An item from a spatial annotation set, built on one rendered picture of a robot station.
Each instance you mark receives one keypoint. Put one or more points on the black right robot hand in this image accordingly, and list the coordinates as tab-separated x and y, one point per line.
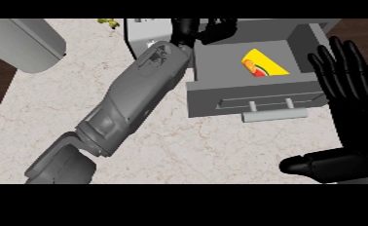
342	113

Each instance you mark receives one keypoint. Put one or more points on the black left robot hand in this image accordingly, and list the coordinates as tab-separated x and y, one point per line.
211	28

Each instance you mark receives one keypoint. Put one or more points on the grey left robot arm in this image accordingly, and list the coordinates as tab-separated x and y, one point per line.
129	96

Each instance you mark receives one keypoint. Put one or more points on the grey open drawer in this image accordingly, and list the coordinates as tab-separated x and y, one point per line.
253	67

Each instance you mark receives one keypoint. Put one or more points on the grey drawer front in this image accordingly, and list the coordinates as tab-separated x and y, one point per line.
256	98

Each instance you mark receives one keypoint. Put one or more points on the grey cabinet block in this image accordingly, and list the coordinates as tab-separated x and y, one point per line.
149	35

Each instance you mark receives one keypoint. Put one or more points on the yellow printed packet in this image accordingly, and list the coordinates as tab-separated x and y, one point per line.
262	63

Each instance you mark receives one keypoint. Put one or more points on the yellow green small object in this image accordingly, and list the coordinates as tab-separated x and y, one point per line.
110	22

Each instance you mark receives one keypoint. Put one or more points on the pale grey rounded appliance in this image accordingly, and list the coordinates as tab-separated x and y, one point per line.
29	45

